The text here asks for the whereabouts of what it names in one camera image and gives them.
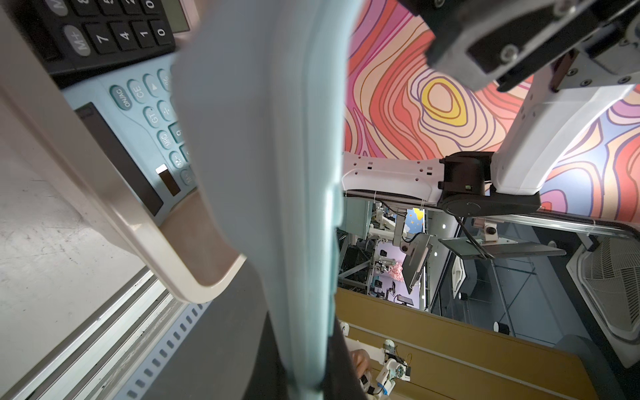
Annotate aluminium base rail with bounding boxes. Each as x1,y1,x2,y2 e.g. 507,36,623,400
3,268,209,399

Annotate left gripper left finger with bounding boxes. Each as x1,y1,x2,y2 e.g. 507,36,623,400
144,263,288,399

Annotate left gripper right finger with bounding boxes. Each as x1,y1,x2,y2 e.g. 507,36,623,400
324,329,366,400

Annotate light blue calculator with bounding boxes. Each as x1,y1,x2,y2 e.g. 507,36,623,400
62,53,197,225
173,1,363,399

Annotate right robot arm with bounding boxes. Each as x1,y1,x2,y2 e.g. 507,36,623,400
344,1,639,223

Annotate light blue calculator front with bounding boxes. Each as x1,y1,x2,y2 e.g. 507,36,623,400
62,53,197,225

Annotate pink calculator front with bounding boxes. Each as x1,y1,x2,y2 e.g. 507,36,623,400
161,0,200,34

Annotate black calculator front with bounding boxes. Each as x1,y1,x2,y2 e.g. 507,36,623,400
3,0,176,78

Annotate white plastic storage box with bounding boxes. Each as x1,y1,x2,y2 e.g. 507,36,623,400
1,12,246,303

